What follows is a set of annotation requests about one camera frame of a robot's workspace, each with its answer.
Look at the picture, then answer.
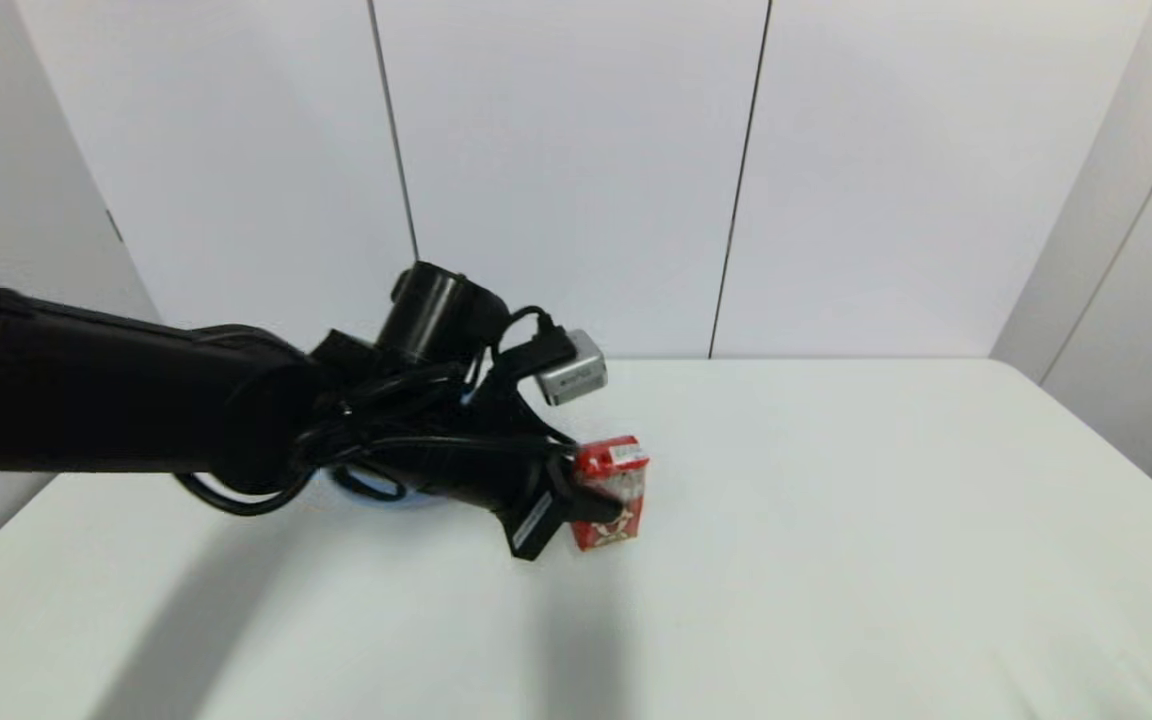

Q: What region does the red milk carton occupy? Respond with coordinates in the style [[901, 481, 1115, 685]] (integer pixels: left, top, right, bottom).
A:
[[572, 435, 651, 553]]

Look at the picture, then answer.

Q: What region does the blue round plate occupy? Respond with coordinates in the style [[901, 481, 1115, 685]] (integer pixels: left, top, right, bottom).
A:
[[324, 462, 432, 513]]

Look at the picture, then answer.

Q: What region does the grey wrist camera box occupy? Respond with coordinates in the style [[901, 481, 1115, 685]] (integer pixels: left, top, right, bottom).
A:
[[534, 330, 609, 407]]

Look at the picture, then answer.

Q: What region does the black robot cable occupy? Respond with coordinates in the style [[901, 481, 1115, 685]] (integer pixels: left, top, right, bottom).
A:
[[174, 305, 579, 518]]

